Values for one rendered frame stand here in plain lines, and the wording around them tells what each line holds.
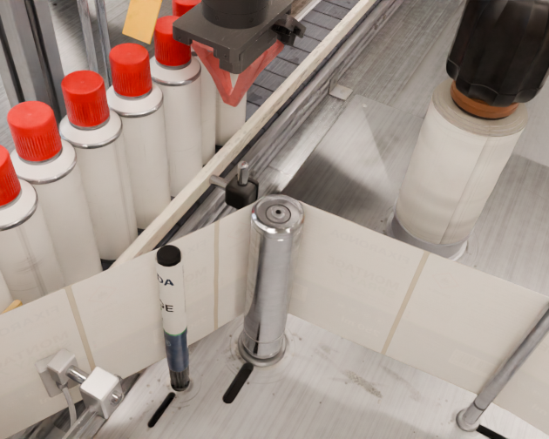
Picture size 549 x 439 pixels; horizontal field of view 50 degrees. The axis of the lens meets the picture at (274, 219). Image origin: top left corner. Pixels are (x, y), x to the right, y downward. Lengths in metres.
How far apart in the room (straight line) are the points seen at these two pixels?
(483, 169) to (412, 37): 0.57
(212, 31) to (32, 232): 0.22
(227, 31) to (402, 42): 0.60
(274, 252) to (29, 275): 0.20
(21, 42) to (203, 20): 0.19
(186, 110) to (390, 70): 0.49
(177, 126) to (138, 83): 0.09
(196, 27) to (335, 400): 0.34
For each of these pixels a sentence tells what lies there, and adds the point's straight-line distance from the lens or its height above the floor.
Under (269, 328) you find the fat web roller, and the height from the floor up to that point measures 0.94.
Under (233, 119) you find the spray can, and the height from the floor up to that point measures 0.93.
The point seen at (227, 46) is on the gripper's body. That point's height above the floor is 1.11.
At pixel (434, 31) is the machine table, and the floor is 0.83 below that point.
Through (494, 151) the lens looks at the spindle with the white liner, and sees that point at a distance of 0.55.
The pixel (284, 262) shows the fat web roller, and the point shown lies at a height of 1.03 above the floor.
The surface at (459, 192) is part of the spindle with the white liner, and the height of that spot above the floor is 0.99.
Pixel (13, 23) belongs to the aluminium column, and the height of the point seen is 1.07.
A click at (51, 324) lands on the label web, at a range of 0.42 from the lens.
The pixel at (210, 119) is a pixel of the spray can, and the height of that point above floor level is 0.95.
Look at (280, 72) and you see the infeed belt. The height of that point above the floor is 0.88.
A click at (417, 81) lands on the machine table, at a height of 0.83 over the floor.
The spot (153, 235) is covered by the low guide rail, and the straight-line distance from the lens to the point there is 0.60.
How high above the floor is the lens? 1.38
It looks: 48 degrees down
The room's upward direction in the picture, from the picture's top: 7 degrees clockwise
